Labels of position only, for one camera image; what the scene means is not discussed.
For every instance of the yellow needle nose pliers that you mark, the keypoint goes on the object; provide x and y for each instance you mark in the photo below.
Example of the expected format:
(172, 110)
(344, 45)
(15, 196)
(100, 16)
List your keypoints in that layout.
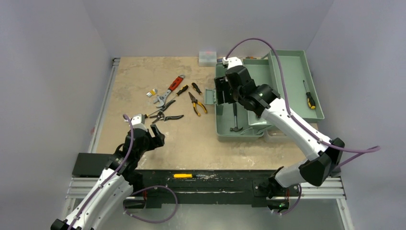
(196, 103)

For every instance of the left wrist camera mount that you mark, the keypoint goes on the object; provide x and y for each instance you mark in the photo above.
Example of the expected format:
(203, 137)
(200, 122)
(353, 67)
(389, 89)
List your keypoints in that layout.
(137, 121)

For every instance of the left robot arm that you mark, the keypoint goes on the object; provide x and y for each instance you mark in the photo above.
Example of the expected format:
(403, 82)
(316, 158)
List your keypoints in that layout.
(117, 180)

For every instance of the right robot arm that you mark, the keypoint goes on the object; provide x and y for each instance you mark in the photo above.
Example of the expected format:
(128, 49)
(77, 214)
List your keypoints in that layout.
(322, 152)

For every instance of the stubby black yellow screwdriver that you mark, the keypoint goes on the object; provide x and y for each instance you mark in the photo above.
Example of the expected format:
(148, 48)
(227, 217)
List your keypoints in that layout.
(196, 88)

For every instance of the yellow precision screwdriver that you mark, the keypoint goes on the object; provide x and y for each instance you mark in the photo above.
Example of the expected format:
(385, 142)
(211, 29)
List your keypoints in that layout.
(186, 175)

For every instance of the small yellow hex key set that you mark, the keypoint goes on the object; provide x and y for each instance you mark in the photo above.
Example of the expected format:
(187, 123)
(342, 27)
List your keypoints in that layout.
(151, 93)

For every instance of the medium black yellow screwdriver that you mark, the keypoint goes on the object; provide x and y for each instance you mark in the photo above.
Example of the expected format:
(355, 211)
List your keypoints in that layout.
(183, 89)

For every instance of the left black corner block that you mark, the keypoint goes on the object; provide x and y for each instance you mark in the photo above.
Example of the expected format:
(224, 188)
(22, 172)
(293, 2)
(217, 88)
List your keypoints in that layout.
(90, 165)

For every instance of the aluminium rail frame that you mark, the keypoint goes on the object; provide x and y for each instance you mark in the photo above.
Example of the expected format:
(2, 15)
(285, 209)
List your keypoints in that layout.
(120, 177)

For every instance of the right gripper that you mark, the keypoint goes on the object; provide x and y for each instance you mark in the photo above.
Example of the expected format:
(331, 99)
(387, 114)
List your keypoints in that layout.
(226, 89)

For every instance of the long black yellow screwdriver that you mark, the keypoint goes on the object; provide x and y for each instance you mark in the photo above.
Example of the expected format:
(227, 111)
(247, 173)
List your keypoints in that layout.
(310, 101)

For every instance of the small black hammer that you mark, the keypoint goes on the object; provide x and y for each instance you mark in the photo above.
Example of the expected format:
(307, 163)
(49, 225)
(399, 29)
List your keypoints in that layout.
(235, 128)

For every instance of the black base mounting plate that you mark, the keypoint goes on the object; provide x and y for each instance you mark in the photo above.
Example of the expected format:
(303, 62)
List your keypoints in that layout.
(218, 187)

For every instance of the black corner block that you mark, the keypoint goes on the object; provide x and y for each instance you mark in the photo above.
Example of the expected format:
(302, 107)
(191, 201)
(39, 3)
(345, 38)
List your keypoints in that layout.
(335, 170)
(90, 165)

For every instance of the right black corner block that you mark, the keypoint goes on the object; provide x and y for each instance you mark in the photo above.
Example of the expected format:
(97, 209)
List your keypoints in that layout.
(335, 170)

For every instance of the small clear parts box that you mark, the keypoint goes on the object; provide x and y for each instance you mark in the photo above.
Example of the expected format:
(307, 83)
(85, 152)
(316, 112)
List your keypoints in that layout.
(207, 58)

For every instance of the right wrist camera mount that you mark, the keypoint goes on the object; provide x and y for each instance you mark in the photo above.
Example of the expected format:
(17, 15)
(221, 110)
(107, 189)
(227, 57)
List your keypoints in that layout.
(231, 62)

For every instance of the red adjustable wrench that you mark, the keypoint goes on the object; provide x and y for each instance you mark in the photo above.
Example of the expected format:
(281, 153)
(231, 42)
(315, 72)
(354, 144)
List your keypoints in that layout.
(161, 99)

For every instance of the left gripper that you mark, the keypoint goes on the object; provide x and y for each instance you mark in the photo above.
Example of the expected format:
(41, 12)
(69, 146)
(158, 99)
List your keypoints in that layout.
(155, 142)

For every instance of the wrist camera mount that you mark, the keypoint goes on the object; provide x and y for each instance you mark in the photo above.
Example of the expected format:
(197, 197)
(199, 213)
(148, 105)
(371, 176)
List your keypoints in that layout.
(137, 121)
(231, 62)

